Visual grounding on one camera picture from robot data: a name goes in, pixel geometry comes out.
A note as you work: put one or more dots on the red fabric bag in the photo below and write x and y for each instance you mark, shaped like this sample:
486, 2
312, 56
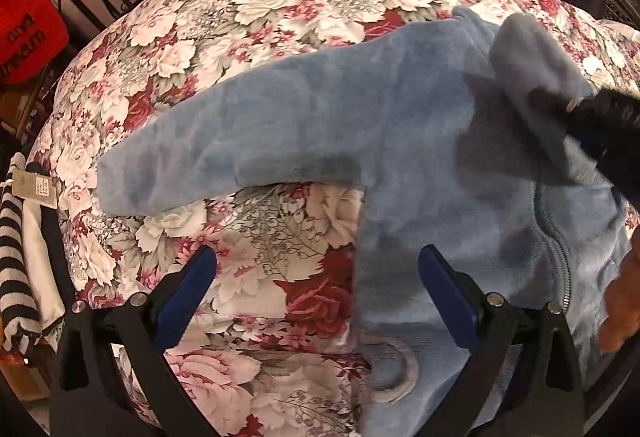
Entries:
27, 32

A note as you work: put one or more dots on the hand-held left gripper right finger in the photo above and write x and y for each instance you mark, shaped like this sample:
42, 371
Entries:
445, 289

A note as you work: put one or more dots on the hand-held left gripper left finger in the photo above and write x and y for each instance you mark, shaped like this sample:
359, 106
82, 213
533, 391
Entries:
187, 289

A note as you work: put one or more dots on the blue fleece zip jacket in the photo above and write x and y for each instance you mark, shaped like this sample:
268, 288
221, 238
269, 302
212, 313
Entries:
400, 117

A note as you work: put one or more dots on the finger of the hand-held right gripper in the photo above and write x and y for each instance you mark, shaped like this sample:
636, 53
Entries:
622, 167
610, 109

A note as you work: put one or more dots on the floral printed blanket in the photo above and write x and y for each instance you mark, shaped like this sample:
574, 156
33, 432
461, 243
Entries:
250, 17

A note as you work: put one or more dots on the person's right hand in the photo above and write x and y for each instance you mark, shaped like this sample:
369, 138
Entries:
622, 297

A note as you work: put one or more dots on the navy white striped garment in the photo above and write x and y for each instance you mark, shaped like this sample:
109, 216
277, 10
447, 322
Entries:
15, 267

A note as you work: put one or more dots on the paper clothing tag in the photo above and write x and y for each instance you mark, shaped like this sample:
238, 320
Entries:
37, 187

